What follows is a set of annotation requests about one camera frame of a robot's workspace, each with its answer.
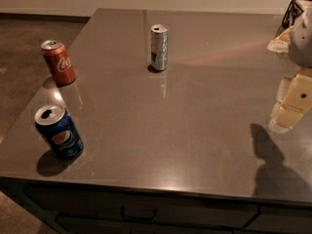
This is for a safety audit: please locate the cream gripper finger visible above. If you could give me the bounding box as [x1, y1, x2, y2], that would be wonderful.
[268, 76, 292, 134]
[277, 73, 312, 129]

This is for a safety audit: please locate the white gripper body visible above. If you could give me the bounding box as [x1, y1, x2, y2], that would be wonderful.
[289, 7, 312, 68]

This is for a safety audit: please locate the black drawer handle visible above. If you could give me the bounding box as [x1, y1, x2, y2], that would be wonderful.
[121, 207, 157, 221]

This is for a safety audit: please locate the red coca-cola can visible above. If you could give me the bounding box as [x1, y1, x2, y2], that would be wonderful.
[41, 40, 76, 86]

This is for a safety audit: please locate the blue pepsi can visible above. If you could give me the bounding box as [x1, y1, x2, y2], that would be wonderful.
[34, 103, 84, 159]

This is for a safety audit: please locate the dark drawer front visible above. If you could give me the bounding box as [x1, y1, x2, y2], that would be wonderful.
[26, 186, 257, 228]

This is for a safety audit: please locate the black wire basket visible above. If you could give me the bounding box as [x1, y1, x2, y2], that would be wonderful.
[282, 0, 312, 29]

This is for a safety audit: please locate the silver redbull can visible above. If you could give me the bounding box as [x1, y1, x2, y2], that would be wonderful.
[151, 24, 169, 71]

